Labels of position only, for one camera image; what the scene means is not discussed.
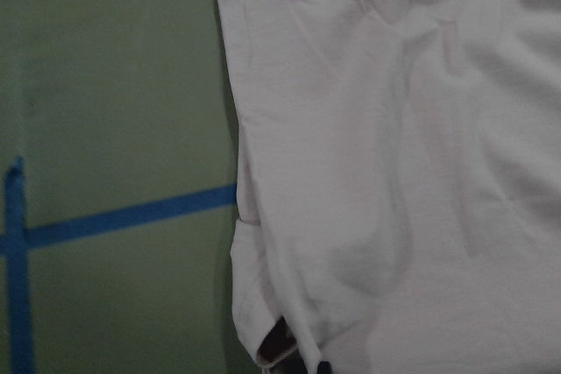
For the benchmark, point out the pink Snoopy t-shirt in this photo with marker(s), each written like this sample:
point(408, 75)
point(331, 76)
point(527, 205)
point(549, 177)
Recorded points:
point(398, 182)

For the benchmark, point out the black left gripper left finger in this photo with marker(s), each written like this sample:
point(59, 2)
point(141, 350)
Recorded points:
point(278, 347)

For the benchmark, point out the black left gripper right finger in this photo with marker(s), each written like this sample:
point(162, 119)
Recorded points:
point(324, 367)

